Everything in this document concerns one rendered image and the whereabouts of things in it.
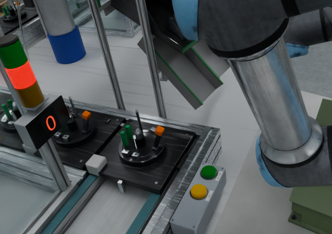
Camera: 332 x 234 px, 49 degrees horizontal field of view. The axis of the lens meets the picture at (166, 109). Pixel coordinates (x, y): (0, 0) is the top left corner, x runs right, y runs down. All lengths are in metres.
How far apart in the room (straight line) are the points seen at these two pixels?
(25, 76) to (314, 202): 0.71
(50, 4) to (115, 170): 0.99
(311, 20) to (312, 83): 2.27
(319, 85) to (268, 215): 2.12
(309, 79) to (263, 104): 2.55
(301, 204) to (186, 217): 0.27
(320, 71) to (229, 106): 1.93
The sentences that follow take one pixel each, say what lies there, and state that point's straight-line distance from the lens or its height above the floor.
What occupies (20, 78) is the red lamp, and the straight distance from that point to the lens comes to 0.82.
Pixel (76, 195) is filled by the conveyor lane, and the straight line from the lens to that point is 1.06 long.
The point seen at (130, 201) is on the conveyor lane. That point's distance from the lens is 1.03.
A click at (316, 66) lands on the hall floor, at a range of 3.30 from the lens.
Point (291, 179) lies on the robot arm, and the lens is 0.75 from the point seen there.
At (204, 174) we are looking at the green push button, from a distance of 0.98.
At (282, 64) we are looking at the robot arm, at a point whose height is 1.41.
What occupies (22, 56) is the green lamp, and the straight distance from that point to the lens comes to 0.81.
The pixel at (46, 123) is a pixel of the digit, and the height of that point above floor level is 1.21.
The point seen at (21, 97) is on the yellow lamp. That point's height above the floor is 1.29.
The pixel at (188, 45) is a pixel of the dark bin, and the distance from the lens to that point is 1.06.
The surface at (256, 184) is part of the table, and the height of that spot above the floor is 0.86.
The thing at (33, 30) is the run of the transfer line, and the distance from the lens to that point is 2.29.
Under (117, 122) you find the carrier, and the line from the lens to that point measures 1.21.
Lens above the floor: 1.69
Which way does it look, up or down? 36 degrees down
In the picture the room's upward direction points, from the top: 11 degrees counter-clockwise
